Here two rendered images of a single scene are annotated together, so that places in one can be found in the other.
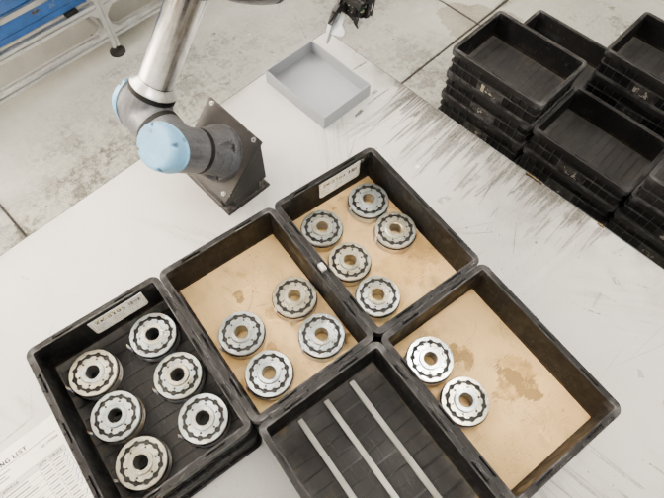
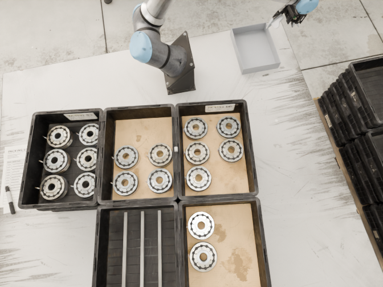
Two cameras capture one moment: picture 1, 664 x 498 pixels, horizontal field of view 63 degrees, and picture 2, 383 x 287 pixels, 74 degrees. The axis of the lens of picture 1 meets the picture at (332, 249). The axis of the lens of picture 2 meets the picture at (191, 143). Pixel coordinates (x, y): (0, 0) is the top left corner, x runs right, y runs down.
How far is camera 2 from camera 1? 0.41 m
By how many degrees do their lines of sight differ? 18
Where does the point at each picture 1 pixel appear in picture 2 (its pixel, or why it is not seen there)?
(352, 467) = (133, 249)
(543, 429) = not seen: outside the picture
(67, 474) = not seen: hidden behind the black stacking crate
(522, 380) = (241, 266)
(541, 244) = (314, 201)
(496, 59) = (374, 81)
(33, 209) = (115, 44)
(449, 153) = (298, 122)
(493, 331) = (245, 232)
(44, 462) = not seen: hidden behind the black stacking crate
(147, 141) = (134, 40)
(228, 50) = (242, 7)
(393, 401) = (172, 232)
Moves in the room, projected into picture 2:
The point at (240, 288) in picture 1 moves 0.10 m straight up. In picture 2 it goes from (142, 134) to (136, 126)
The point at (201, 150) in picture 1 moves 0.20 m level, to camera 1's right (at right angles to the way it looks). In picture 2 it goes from (159, 57) to (196, 79)
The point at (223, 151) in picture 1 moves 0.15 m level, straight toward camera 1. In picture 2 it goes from (172, 62) to (162, 91)
